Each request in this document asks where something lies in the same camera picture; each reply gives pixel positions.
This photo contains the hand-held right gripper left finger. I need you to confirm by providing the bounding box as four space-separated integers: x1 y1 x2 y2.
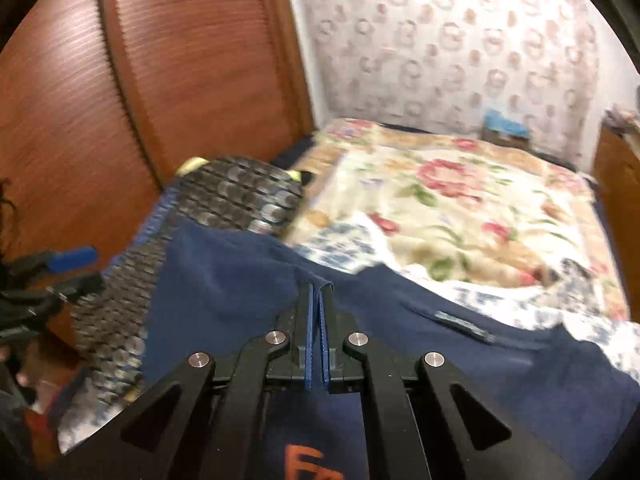
50 281 321 480

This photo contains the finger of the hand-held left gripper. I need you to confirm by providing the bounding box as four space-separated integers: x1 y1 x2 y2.
4 246 99 277
0 273 104 328

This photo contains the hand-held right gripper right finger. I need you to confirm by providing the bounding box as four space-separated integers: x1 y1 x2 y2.
318 284 578 480

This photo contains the navy blue shirt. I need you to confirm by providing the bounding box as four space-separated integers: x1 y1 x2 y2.
142 217 640 480

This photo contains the dark woven mat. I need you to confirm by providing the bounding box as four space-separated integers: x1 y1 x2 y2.
70 155 315 407

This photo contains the floral blanket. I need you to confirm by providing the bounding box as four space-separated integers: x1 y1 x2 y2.
282 117 632 322

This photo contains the wooden wardrobe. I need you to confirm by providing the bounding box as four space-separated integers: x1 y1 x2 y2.
0 0 317 346

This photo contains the blue box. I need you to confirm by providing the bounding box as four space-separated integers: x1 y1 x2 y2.
481 109 534 149

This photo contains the wooden cabinet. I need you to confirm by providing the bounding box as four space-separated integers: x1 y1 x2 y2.
592 125 640 313

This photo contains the circle patterned curtain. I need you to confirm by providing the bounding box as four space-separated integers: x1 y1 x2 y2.
284 0 602 163

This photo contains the pile of papers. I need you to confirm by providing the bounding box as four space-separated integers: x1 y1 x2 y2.
602 104 640 136

